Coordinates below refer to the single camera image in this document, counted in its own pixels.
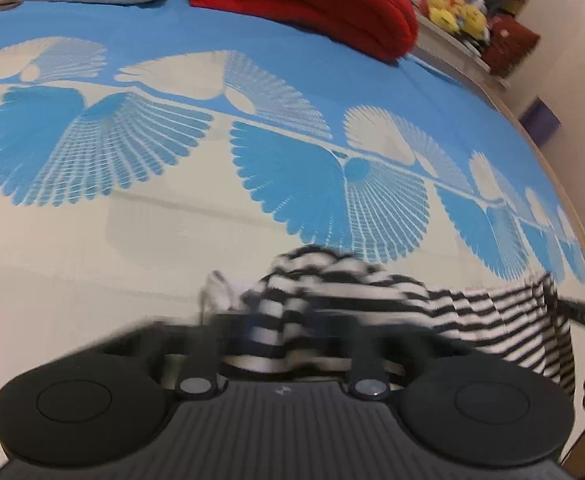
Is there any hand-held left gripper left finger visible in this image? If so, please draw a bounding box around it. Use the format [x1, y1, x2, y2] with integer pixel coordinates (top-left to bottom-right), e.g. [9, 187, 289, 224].
[100, 314, 248, 401]

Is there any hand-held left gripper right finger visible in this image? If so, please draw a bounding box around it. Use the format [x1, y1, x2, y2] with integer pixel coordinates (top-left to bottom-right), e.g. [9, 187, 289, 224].
[317, 312, 456, 402]

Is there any black white striped shirt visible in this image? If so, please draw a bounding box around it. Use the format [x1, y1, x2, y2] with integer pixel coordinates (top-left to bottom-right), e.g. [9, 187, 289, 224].
[200, 244, 576, 397]

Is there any blue white patterned bed sheet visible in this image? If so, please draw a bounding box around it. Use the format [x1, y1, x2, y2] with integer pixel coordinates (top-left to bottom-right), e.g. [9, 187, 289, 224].
[0, 0, 585, 361]

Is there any dark red bag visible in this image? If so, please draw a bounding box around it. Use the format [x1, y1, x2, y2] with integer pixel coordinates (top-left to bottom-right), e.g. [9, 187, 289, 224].
[483, 14, 542, 79]

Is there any white windowsill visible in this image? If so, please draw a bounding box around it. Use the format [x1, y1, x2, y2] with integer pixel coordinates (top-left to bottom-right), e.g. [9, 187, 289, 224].
[415, 12, 511, 92]

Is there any yellow plush toy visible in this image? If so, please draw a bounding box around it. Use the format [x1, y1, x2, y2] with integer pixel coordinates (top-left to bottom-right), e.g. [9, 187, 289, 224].
[424, 0, 462, 32]
[453, 2, 489, 42]

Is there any folded red blanket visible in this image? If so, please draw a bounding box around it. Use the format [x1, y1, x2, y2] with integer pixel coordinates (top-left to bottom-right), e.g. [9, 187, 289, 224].
[189, 0, 420, 64]

